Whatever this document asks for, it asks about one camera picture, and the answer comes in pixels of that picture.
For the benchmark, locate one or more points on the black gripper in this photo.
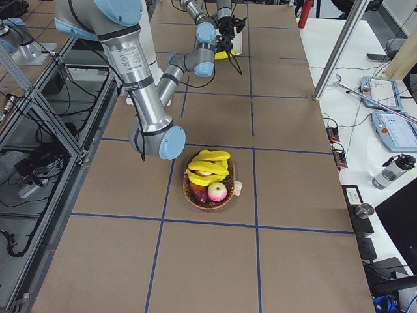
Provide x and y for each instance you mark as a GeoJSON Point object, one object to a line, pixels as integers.
{"type": "Point", "coordinates": [225, 29]}

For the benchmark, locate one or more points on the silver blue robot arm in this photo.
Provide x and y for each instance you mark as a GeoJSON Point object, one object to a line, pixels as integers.
{"type": "Point", "coordinates": [122, 28]}
{"type": "Point", "coordinates": [195, 12]}

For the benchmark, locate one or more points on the brown wicker basket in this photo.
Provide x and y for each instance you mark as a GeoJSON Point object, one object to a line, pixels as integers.
{"type": "Point", "coordinates": [210, 205]}

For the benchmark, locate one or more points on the white rectangular bear tray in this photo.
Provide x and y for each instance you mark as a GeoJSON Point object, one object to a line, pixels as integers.
{"type": "Point", "coordinates": [236, 42]}

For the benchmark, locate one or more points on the pink metal rod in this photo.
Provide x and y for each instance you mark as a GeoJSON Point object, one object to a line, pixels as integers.
{"type": "Point", "coordinates": [381, 106]}

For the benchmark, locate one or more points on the paper price tag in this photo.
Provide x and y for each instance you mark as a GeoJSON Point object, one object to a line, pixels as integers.
{"type": "Point", "coordinates": [237, 188]}

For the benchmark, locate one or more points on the dark red mango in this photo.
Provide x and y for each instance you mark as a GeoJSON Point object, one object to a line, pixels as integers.
{"type": "Point", "coordinates": [199, 193]}

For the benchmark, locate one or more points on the upper blue teach pendant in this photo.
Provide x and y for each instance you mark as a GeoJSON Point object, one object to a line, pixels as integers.
{"type": "Point", "coordinates": [382, 90]}

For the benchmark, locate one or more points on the blue teach pendant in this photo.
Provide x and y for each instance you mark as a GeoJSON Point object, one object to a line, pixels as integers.
{"type": "Point", "coordinates": [396, 133]}
{"type": "Point", "coordinates": [382, 90]}

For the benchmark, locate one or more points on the lower blue teach pendant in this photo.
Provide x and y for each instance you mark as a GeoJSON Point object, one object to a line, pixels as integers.
{"type": "Point", "coordinates": [396, 133]}

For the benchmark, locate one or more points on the clear water bottle black lid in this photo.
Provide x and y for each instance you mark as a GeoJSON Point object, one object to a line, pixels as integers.
{"type": "Point", "coordinates": [393, 169]}

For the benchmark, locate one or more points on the small steel cup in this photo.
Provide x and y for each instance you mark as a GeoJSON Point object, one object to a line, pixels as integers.
{"type": "Point", "coordinates": [364, 211]}

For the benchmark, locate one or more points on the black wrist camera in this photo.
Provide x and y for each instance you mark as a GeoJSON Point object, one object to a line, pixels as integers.
{"type": "Point", "coordinates": [238, 23]}

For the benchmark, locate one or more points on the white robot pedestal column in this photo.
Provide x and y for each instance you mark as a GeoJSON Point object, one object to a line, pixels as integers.
{"type": "Point", "coordinates": [146, 82]}

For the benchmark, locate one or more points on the aluminium frame post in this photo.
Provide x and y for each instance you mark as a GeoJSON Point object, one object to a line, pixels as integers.
{"type": "Point", "coordinates": [352, 21]}

